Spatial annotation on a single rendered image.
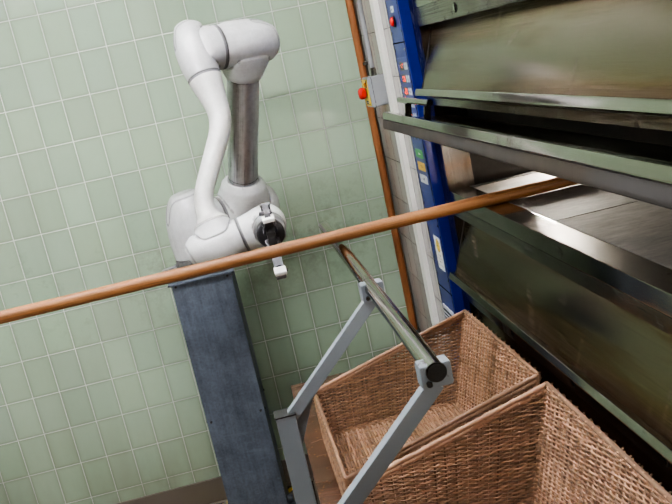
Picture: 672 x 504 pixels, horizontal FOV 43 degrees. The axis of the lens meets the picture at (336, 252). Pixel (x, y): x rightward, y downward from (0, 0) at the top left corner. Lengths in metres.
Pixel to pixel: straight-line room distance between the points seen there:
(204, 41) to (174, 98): 0.67
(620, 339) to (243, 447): 1.75
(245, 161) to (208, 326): 0.56
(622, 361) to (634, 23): 0.58
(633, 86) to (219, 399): 2.04
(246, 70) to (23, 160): 1.01
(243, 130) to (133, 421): 1.30
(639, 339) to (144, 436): 2.36
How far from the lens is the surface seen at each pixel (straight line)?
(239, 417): 2.98
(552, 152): 1.20
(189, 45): 2.55
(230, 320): 2.87
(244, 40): 2.60
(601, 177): 1.06
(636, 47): 1.26
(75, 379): 3.42
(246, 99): 2.70
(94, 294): 2.05
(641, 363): 1.49
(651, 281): 1.38
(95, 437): 3.50
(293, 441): 1.73
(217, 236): 2.38
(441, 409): 2.47
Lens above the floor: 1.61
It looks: 13 degrees down
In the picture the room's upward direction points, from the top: 12 degrees counter-clockwise
